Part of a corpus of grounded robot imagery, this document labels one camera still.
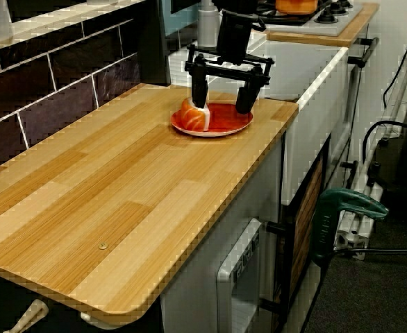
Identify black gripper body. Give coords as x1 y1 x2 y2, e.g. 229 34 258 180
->
185 9 276 87

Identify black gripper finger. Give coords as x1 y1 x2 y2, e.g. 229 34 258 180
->
235 82 262 115
190 68 210 109

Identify salmon nigiri sushi toy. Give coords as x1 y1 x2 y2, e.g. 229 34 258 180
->
180 97 212 133

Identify round red plate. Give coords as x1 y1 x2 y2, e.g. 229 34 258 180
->
170 101 255 138

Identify orange pot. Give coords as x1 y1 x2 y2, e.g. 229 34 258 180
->
274 0 319 16

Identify white toy sink unit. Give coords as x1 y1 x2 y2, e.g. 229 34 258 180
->
167 29 349 206

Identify grey toy stove top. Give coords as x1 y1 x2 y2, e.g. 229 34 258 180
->
255 0 365 37

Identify green clamp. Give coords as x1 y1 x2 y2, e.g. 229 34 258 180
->
310 189 389 267

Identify dark tile backsplash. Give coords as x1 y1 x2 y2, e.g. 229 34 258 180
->
0 17 142 176

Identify cream shelf ledge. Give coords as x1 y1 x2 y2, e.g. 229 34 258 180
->
0 0 146 56

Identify grey dishwasher door panel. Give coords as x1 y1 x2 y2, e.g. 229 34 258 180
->
215 217 262 333

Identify wide black upright post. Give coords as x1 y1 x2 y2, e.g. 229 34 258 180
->
133 0 172 87

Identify black bar handle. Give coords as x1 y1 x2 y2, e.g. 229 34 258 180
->
347 36 380 69

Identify black looped cable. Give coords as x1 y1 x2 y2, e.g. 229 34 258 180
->
360 120 407 164

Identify thin black cable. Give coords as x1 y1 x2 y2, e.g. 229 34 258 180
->
382 19 407 109

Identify aluminium frame rail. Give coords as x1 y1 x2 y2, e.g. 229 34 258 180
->
332 44 407 262

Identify white hook handle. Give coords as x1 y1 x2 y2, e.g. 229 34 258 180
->
78 311 137 331

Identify white peg handle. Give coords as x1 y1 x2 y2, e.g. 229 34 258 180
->
3 298 49 333

